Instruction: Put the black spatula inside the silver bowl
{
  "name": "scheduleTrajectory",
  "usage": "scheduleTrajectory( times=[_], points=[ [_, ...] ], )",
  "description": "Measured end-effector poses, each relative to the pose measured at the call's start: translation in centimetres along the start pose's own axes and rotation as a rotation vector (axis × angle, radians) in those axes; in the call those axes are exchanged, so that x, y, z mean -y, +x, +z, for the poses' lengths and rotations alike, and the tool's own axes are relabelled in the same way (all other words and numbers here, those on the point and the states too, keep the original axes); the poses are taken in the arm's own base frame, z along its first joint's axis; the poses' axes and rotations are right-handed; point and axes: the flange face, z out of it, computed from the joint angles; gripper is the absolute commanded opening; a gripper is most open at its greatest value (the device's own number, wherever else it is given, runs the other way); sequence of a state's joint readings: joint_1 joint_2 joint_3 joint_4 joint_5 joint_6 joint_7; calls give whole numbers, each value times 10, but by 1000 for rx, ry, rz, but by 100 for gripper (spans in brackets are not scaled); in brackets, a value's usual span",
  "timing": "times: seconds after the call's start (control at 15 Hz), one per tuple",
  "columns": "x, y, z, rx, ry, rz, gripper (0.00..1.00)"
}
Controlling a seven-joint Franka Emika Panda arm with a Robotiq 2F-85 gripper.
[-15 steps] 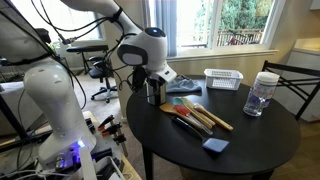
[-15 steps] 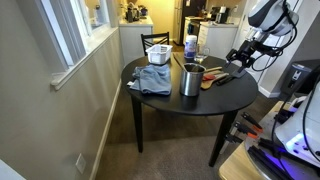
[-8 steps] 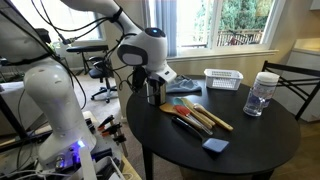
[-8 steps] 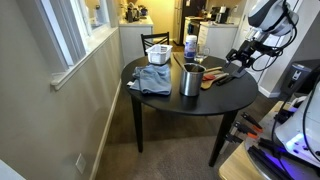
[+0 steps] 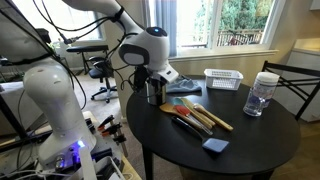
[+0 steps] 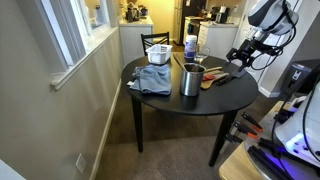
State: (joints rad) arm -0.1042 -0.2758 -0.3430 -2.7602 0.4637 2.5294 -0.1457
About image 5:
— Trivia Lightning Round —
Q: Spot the wide wooden spatula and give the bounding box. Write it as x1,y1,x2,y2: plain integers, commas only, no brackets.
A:
158,102,205,132

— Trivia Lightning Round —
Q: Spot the thin wooden spoon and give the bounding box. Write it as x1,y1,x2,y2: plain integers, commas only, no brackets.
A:
180,96,217,128

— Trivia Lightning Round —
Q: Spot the round black table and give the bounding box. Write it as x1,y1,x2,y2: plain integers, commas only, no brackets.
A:
125,74,302,180

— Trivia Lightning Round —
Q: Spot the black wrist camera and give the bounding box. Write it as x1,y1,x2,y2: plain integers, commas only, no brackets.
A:
133,64,150,93

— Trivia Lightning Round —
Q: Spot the white plastic basket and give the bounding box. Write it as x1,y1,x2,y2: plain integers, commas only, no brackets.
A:
203,68,245,92

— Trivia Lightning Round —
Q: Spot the black office chair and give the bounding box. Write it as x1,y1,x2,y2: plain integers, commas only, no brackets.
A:
65,44,120,104

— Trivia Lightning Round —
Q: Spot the red silicone spatula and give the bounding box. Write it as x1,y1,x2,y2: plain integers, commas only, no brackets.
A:
174,104,214,136

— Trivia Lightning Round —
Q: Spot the white counter cabinet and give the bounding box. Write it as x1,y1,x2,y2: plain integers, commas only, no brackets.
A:
273,37,320,123

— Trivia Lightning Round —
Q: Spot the white framed window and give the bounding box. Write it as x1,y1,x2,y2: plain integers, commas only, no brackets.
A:
168,0,287,63

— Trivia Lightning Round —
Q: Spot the black orange clamp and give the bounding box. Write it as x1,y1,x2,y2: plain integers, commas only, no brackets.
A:
97,114,116,132
101,122,130,158

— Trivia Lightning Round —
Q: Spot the thick wooden spoon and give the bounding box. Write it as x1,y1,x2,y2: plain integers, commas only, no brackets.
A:
192,102,235,132

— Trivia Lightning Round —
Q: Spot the clear glass mug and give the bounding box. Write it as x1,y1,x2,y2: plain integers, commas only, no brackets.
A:
242,87,270,118

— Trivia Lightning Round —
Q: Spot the blue cloth towel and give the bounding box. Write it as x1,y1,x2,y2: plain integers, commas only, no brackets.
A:
165,74,203,95

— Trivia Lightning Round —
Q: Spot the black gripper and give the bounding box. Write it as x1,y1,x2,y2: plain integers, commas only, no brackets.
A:
143,68,168,90

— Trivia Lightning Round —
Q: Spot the black spatula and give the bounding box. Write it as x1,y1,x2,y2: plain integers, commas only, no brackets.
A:
171,115,230,154

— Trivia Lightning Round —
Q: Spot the teal silicone spatula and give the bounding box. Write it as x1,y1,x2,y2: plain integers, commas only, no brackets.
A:
171,96,215,130

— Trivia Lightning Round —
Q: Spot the grey curtain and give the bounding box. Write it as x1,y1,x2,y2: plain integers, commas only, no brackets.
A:
142,0,178,58

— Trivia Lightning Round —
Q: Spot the silver metal bowl cup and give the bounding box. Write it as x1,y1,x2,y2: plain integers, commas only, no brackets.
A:
146,79,167,107

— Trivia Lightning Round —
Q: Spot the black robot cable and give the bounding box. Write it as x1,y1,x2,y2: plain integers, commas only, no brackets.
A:
31,0,125,46

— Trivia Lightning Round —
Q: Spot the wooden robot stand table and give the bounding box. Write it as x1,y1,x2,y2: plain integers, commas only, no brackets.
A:
81,110,144,180

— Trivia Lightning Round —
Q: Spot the black dining chair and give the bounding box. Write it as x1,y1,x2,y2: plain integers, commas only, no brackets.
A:
261,60,320,122

